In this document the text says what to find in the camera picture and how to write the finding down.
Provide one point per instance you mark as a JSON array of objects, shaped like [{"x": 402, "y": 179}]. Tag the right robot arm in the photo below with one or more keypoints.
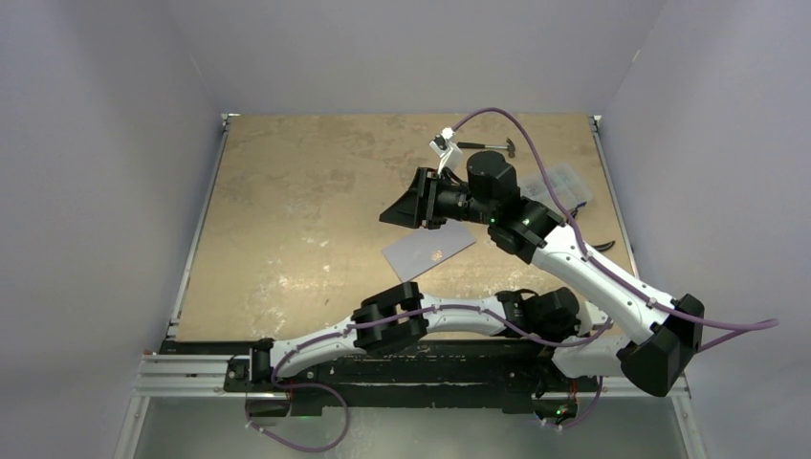
[{"x": 661, "y": 333}]

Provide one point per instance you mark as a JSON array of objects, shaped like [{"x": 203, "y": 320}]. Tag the black handled hammer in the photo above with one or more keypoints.
[{"x": 508, "y": 146}]

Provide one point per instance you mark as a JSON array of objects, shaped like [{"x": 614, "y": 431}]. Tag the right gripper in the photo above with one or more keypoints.
[{"x": 410, "y": 209}]

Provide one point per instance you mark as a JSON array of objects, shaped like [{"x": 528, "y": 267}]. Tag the grey envelope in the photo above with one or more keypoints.
[{"x": 425, "y": 249}]

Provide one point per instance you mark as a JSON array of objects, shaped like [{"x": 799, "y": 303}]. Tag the black base frame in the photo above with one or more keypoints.
[{"x": 511, "y": 375}]

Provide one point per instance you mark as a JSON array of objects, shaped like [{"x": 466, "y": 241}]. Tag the black pliers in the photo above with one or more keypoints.
[{"x": 603, "y": 247}]

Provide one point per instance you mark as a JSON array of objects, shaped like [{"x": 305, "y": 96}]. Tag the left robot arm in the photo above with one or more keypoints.
[{"x": 392, "y": 320}]

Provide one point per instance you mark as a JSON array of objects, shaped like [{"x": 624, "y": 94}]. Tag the clear plastic screw box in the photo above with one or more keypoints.
[{"x": 566, "y": 183}]

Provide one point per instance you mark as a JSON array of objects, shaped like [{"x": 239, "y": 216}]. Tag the aluminium rail frame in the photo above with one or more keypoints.
[{"x": 170, "y": 378}]

